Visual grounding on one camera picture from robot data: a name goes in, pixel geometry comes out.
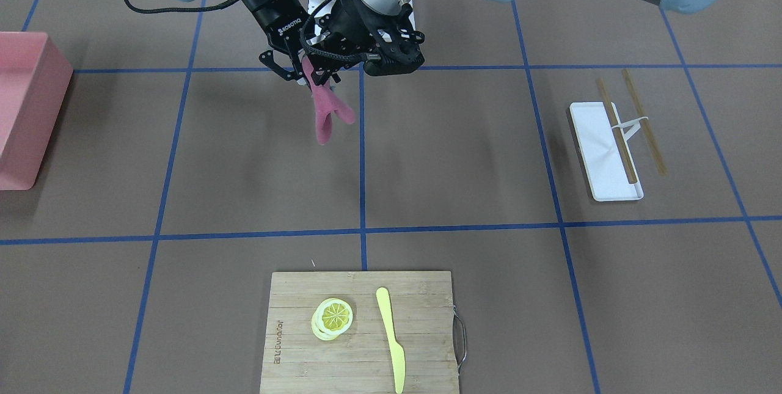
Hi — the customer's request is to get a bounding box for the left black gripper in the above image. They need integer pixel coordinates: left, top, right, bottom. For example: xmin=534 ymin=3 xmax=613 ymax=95
xmin=315 ymin=0 xmax=382 ymax=56

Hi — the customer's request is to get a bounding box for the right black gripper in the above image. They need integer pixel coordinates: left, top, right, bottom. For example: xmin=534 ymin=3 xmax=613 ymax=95
xmin=243 ymin=0 xmax=334 ymax=87

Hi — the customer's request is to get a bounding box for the pink cloth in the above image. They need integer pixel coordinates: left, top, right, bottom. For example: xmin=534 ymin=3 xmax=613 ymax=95
xmin=309 ymin=85 xmax=356 ymax=145

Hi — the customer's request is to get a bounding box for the yellow lemon slice toy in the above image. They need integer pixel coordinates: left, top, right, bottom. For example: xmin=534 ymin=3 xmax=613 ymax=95
xmin=310 ymin=297 xmax=354 ymax=341

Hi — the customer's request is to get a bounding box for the pink plastic bin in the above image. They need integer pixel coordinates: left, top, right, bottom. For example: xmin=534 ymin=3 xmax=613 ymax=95
xmin=1 ymin=32 xmax=73 ymax=191

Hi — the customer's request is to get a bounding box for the wooden rack rod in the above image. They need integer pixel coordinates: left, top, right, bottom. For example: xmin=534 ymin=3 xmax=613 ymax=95
xmin=596 ymin=78 xmax=638 ymax=184
xmin=622 ymin=68 xmax=668 ymax=176

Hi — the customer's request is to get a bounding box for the white rack tray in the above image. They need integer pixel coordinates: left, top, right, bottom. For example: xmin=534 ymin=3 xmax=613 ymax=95
xmin=569 ymin=102 xmax=643 ymax=202

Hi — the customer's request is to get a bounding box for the wooden cutting board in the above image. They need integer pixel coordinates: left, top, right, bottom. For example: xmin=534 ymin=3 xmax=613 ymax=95
xmin=260 ymin=271 xmax=460 ymax=393

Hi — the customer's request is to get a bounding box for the yellow plastic knife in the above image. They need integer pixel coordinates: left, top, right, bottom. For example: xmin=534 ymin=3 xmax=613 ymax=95
xmin=375 ymin=286 xmax=407 ymax=393

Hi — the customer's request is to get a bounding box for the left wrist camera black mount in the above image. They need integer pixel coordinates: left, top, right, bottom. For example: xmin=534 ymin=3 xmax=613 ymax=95
xmin=362 ymin=2 xmax=425 ymax=76

